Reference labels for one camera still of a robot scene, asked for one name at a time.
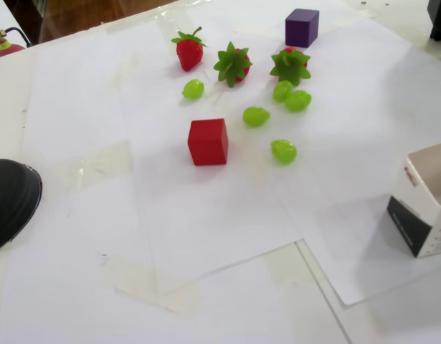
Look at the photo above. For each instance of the purple cube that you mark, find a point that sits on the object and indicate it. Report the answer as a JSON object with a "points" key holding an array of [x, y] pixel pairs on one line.
{"points": [[300, 30]]}

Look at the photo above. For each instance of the red cube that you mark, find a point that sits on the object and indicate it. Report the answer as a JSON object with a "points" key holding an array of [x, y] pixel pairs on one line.
{"points": [[207, 143]]}

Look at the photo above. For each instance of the green grape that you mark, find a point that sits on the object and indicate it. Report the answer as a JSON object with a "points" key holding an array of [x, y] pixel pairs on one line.
{"points": [[298, 101], [284, 152], [193, 89], [256, 117], [282, 90]]}

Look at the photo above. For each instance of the strawberry with spiky leaves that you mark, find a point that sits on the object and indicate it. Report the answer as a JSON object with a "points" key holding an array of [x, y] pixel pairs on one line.
{"points": [[290, 68], [229, 66]]}

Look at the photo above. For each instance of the strawberry with long green stem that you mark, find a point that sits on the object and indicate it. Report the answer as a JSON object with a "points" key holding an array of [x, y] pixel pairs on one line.
{"points": [[189, 53]]}

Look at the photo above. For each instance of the open white and black carton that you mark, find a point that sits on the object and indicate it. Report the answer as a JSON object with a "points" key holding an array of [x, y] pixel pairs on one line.
{"points": [[406, 229]]}

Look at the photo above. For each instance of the black round object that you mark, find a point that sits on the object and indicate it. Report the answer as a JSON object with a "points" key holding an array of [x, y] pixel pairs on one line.
{"points": [[12, 200]]}

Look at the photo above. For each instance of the red fire extinguisher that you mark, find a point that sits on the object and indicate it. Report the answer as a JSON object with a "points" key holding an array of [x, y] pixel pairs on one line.
{"points": [[10, 50]]}

